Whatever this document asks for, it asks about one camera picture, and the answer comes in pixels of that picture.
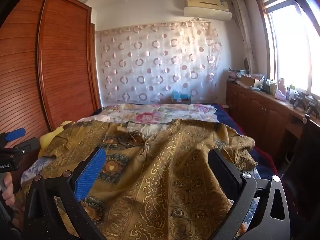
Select cardboard box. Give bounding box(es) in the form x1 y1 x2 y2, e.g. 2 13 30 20
240 74 262 87

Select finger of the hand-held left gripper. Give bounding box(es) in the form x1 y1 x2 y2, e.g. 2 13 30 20
14 137 41 154
0 128 26 143

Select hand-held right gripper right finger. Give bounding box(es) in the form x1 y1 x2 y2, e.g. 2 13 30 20
207 149 291 240

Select white air conditioner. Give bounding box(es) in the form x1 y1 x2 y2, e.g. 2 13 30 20
184 0 233 21

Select beige window curtain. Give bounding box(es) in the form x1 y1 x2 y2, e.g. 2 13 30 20
231 0 258 73

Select pink figurine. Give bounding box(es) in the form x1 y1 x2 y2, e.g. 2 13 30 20
275 78 288 100

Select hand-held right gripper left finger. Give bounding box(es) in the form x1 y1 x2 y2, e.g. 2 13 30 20
22 147 108 240

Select mustard patterned garment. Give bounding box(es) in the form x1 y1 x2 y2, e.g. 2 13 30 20
15 119 258 240

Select navy blanket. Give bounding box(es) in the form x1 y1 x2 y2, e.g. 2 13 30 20
215 104 278 178

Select yellow cloth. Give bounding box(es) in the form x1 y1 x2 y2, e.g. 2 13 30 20
39 120 75 157

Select red blanket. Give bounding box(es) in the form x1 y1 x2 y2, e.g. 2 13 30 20
250 145 279 179

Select black hand-held tools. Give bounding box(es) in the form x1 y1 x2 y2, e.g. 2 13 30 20
291 92 320 118

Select dark chair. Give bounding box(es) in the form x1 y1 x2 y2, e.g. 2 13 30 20
282 117 320 205

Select pink floral quilt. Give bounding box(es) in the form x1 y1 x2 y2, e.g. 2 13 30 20
77 103 220 130

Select window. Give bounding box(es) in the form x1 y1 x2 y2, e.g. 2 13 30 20
255 0 320 98

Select wooden cabinet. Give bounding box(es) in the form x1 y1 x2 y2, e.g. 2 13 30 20
226 80 320 160

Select circle patterned wall curtain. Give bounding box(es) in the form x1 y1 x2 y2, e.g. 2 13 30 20
95 17 223 105

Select teal toy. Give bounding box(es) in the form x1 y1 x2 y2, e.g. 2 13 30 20
171 90 191 104

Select blue floral bed sheet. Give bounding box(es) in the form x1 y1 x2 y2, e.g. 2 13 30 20
20 155 262 232

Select person's left hand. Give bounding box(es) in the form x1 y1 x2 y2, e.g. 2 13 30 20
0 172 16 208

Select wooden slatted wardrobe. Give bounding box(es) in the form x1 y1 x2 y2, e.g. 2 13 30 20
0 0 102 155

